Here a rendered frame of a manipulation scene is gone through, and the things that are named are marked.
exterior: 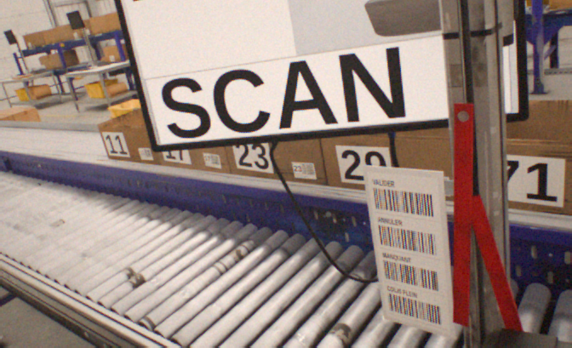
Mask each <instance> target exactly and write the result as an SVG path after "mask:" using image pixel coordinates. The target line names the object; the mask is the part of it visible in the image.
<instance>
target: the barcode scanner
mask: <svg viewBox="0 0 572 348"><path fill-rule="evenodd" d="M481 348H572V343H570V342H565V341H561V340H558V337H556V336H551V335H545V334H536V333H531V332H525V331H520V330H515V329H509V328H502V329H501V331H496V332H493V333H490V334H489V335H488V336H487V337H486V339H485V340H484V342H483V344H482V347H481Z"/></svg>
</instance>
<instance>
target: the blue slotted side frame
mask: <svg viewBox="0 0 572 348"><path fill-rule="evenodd" d="M1 157H6V158H7V159H8V161H9V162H10V163H9V165H10V167H11V168H12V171H13V173H14V174H17V175H19V176H20V175H22V176H23V177H24V176H26V177H27V178H29V177H32V178H33V179H35V178H36V179H37V180H42V181H44V180H47V181H48V182H50V181H53V182H54V183H59V184H60V185H61V184H64V185H65V186H67V185H70V186H71V187H73V186H76V187H77V188H84V189H85V190H87V189H90V190H91V191H92V192H93V191H97V192H98V193H99V194H100V193H105V194H106V195H113V196H114V197H118V196H120V197H121V198H127V197H128V198H130V199H131V200H138V201H139V202H148V203H151V204H153V203H156V204H157V205H158V207H159V206H161V207H163V206H166V207H168V208H171V209H173V208H177V209H179V210H181V211H182V212H184V211H185V210H187V211H189V212H190V213H193V214H195V213H200V214H201V215H204V216H205V217H206V216H208V215H213V216H214V217H216V218H217V221H218V220H220V218H225V220H229V221H230V224H231V223H232V222H234V221H238V222H239V223H241V224H243V227H245V226H246V225H248V224H252V225H254V226H256V227H257V231H258V230H260V229H261V228H263V227H268V228H269V229H271V230H272V235H274V233H275V232H277V231H280V230H282V231H285V232H287V233H288V236H289V238H291V237H293V236H294V235H296V233H299V235H300V234H301V235H302V236H303V237H304V238H305V240H306V242H309V241H310V240H311V239H312V238H313V237H312V234H311V233H310V231H309V230H308V228H306V225H305V224H304V222H303V220H302V219H301V217H300V215H298V212H297V209H296V207H295V206H294V204H293V201H292V200H290V198H289V195H288V193H287V192H282V191H270V190H264V189H257V188H251V186H245V185H233V184H226V183H220V182H213V181H207V180H194V179H187V178H181V177H174V176H168V175H162V174H150V172H144V171H137V170H131V169H125V168H113V167H107V166H100V165H93V164H87V163H75V162H69V161H63V160H57V159H50V158H44V157H33V156H27V155H26V154H20V153H13V152H7V151H0V170H1V171H4V172H8V171H7V169H6V168H5V165H4V163H3V160H1V159H2V158H1ZM38 164H41V167H39V166H38ZM76 170H77V171H76ZM28 171H29V172H28ZM83 172H84V174H83ZM37 173H38V174H37ZM78 175H79V176H78ZM84 175H85V177H84ZM90 175H91V176H90ZM97 176H98V177H97ZM91 177H92V178H91ZM98 178H99V179H98ZM112 178H113V179H112ZM119 178H120V179H119ZM120 180H121V181H120ZM138 180H139V181H140V184H139V186H138V184H137V181H138ZM113 181H114V182H113ZM125 181H126V182H125ZM121 182H122V183H121ZM129 182H130V183H129ZM77 183H79V185H78V184H77ZM146 183H147V184H146ZM155 184H156V185H157V187H156V185H155ZM97 185H98V186H97ZM147 185H148V187H149V188H148V187H147ZM91 186H92V187H91ZM166 186H167V189H168V191H167V190H166ZM98 187H99V189H98ZM175 187H176V189H177V191H178V192H179V194H177V192H176V189H175ZM112 188H113V190H112ZM162 188H163V189H162ZM120 191H121V192H120ZM187 191H188V193H189V196H188V194H187ZM113 192H114V193H113ZM136 192H137V194H138V197H139V198H138V197H137V194H136ZM198 192H200V195H201V197H200V196H199V193H198ZM121 193H122V195H121ZM209 193H210V194H211V196H213V199H214V200H213V199H211V197H210V194H209ZM129 194H130V195H129ZM133 194H134V195H133ZM222 195H223V196H224V198H225V201H226V202H224V199H223V196H222ZM293 195H294V197H295V199H296V201H297V203H298V205H299V206H300V209H301V211H302V213H303V214H304V215H305V217H306V220H308V222H309V224H310V225H311V227H312V229H313V230H314V232H315V233H316V236H317V238H318V239H320V240H321V241H322V242H323V243H324V245H325V247H326V246H327V245H328V244H329V243H330V242H337V243H340V244H341V245H342V247H343V249H344V253H345V251H346V250H347V249H348V248H349V247H350V246H352V245H354V246H358V247H360V248H361V249H362V250H363V254H364V258H365V257H366V256H367V255H368V253H369V251H371V250H375V246H374V245H373V241H374V239H372V233H371V227H370V221H369V209H368V204H364V203H359V202H352V201H346V200H340V199H333V198H327V197H315V196H308V195H301V194H295V193H293ZM142 196H143V197H142ZM146 196H147V198H148V200H147V198H146ZM154 196H155V197H156V199H157V200H156V199H155V197H154ZM236 197H237V199H238V204H239V205H237V199H236ZM165 198H166V201H167V203H166V202H165ZM250 199H251V200H252V204H253V207H251V204H250ZM174 200H175V201H176V206H177V207H176V206H175V202H174ZM243 202H245V203H243ZM265 202H266V204H267V208H268V210H266V205H265ZM258 204H259V206H258ZM186 205H187V207H186ZM197 205H198V208H199V211H198V209H197ZM280 205H282V206H283V212H282V210H281V206H280ZM208 207H209V209H208ZM273 207H274V208H273ZM209 210H210V212H209ZM220 210H222V213H223V215H222V214H221V211H220ZM314 210H316V211H317V218H316V217H315V213H314ZM233 211H234V212H235V215H236V218H235V217H234V213H233ZM327 212H330V213H331V216H330V217H328V216H326V217H325V216H324V215H326V213H327ZM228 213H229V214H228ZM307 213H308V214H307ZM247 214H248V215H249V221H248V216H247ZM333 214H335V219H336V222H334V220H333ZM261 216H262V217H263V220H264V224H263V223H262V220H261ZM352 216H353V217H354V218H355V223H357V225H353V223H352ZM205 217H204V218H205ZM446 218H448V227H447V229H449V250H450V252H449V261H450V265H451V266H454V216H452V215H447V217H446ZM277 220H278V224H279V227H278V226H277ZM269 221H270V222H271V223H270V222H269ZM363 222H364V223H365V224H364V223H363ZM292 223H294V224H295V230H294V229H293V225H292ZM301 227H302V229H301ZM327 229H328V230H329V235H330V238H329V237H328V233H327ZM346 233H347V234H348V238H349V242H348V241H347V240H346ZM336 234H337V236H336ZM365 237H367V238H368V239H369V245H367V244H366V241H365ZM356 239H358V240H356ZM509 243H510V272H511V279H513V280H514V281H515V282H516V283H517V285H518V294H517V297H516V299H515V303H516V304H520V303H521V301H522V298H523V295H524V292H525V289H526V288H527V287H528V286H529V285H530V284H531V283H539V284H542V285H545V286H546V287H548V288H549V290H550V292H551V294H552V297H551V298H550V301H549V305H548V307H547V311H550V312H554V311H555V308H556V305H558V299H559V296H560V294H561V293H562V292H564V291H566V290H572V232H569V231H557V230H551V229H545V228H539V227H533V226H526V225H514V224H509ZM532 246H536V247H537V257H536V258H535V257H533V256H532ZM517 248H519V250H517ZM565 252H570V263H566V262H565V261H564V253H565ZM549 253H551V254H552V256H550V254H549ZM516 265H520V266H521V276H518V275H517V273H516ZM549 271H552V272H553V282H548V272H549ZM532 272H534V273H535V275H533V274H532ZM565 279H569V280H568V281H566V280H565Z"/></svg>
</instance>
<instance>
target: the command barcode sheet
mask: <svg viewBox="0 0 572 348"><path fill-rule="evenodd" d="M363 177H364V184H365V190H366V196H367V202H368V209H369V221H370V227H371V233H372V239H374V241H373V245H374V246H375V258H376V264H377V270H378V277H379V282H380V294H381V300H382V306H383V313H384V318H385V319H388V320H391V321H394V322H400V323H402V324H405V325H408V326H410V327H414V328H418V329H422V330H426V331H428V332H431V333H434V334H439V335H442V336H445V337H449V338H451V339H456V336H455V324H454V323H453V293H452V282H451V271H450V261H449V252H450V250H449V239H448V236H449V229H447V227H448V218H446V217H447V208H445V203H446V196H445V195H448V196H453V195H454V181H453V180H444V179H443V171H434V170H423V169H412V168H392V167H381V166H369V165H363Z"/></svg>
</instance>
